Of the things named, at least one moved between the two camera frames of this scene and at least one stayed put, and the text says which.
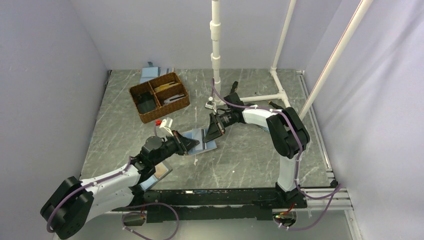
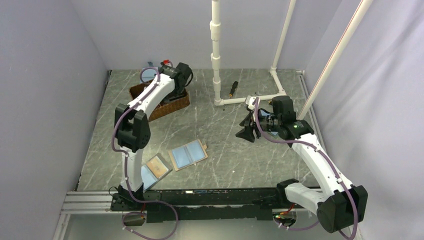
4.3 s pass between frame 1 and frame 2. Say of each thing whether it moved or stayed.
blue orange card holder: stayed
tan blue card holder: moved
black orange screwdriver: stayed
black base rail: stayed
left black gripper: moved
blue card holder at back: stayed
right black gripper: moved
